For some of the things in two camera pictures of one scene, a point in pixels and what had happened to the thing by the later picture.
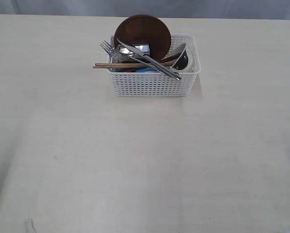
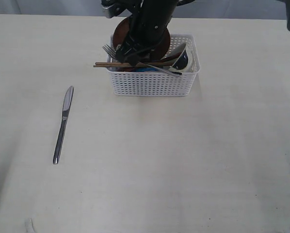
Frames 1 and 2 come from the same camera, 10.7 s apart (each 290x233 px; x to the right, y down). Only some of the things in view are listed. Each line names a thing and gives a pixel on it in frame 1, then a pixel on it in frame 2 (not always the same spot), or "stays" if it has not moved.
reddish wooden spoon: [170, 58] stays
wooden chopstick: [128, 64] stays
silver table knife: [150, 59] to [67, 105]
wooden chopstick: [121, 67] stays
